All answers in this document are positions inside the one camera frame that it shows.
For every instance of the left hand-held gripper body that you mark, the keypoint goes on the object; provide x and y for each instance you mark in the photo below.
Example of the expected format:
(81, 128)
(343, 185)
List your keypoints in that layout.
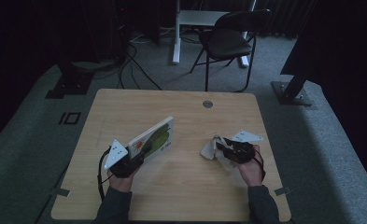
(117, 154)

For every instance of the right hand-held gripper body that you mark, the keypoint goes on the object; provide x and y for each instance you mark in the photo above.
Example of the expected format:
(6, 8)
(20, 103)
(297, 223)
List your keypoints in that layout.
(242, 152)

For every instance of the white book with green leaf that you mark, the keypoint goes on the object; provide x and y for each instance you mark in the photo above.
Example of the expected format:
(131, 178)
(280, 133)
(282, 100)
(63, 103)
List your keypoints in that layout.
(156, 140)

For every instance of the person's right hand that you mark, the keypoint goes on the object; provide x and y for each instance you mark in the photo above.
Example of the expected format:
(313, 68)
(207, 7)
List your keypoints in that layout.
(252, 172)

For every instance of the person's left hand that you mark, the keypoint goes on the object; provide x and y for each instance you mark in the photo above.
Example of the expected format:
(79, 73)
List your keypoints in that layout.
(122, 183)

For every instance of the grey round table grommet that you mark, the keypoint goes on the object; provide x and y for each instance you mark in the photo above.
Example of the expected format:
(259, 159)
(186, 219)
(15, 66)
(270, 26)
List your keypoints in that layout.
(207, 104)

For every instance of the grey tape piece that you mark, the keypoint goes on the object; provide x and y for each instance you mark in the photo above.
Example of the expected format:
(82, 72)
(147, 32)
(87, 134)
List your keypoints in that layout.
(282, 191)
(60, 192)

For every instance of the black stand base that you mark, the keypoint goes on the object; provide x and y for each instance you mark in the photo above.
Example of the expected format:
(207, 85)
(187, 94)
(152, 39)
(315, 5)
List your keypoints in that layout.
(291, 93)
(72, 84)

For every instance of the black folding chair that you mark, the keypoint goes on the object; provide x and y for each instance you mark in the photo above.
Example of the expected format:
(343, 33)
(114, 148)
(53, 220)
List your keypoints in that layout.
(231, 43)

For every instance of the white desk frame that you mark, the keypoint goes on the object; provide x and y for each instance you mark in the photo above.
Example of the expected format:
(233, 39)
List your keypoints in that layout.
(200, 17)

